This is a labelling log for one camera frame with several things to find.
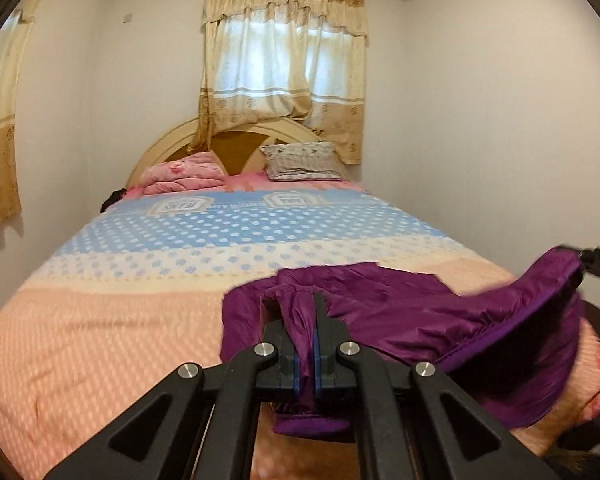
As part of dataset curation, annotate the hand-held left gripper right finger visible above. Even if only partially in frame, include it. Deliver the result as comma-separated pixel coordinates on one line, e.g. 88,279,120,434
313,292,562,480

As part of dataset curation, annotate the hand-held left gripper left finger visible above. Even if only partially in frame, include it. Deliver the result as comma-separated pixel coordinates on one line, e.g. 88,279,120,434
42,294,302,480

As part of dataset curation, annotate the purple hooded puffer jacket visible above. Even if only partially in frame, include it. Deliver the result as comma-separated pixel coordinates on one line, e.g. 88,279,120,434
220,249,600,437

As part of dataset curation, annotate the bed with polka-dot quilt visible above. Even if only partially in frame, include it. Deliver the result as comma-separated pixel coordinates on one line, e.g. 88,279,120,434
0,177,600,480

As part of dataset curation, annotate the striped pillow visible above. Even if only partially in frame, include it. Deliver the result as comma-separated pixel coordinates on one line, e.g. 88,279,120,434
260,141,345,182

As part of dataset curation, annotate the pink folded blanket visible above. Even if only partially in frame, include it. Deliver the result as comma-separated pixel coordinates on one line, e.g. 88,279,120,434
141,151,229,196

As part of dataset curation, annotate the black cloth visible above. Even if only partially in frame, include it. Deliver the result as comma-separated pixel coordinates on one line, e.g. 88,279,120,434
100,187,132,214

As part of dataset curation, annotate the cream arched bed headboard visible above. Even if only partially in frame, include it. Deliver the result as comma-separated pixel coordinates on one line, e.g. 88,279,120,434
125,116,331,189

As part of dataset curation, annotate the beige floral valance curtain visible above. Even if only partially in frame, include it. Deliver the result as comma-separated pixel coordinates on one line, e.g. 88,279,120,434
196,0,370,166

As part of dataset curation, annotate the beige floral side curtain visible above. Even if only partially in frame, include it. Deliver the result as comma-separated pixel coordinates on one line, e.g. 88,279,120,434
0,0,37,235

